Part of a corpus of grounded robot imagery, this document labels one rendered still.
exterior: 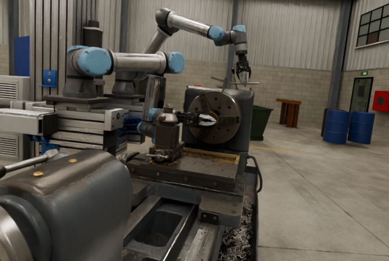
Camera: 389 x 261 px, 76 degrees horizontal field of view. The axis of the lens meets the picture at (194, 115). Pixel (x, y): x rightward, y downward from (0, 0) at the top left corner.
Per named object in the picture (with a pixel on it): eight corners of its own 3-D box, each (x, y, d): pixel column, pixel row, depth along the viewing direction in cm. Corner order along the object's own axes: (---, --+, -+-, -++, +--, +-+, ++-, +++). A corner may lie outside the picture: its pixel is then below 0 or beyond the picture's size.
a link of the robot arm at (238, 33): (232, 29, 154) (246, 26, 151) (234, 47, 155) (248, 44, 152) (229, 26, 147) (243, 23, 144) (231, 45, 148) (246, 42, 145)
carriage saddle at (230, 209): (138, 171, 110) (138, 158, 109) (245, 190, 99) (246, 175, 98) (95, 199, 81) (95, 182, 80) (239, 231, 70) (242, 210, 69)
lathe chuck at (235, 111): (184, 131, 160) (199, 84, 155) (231, 148, 153) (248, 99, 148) (180, 133, 151) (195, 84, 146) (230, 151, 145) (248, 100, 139)
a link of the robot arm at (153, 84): (145, 50, 144) (132, 133, 146) (156, 50, 136) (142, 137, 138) (161, 55, 152) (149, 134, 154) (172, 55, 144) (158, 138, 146)
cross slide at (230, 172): (137, 159, 107) (138, 149, 106) (237, 175, 97) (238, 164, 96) (116, 171, 91) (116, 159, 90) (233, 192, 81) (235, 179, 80)
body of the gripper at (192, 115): (195, 128, 126) (173, 125, 129) (199, 126, 134) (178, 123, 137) (196, 113, 125) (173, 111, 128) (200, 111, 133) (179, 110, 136)
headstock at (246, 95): (197, 129, 226) (201, 86, 222) (250, 136, 215) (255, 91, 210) (176, 142, 169) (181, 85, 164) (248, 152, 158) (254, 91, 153)
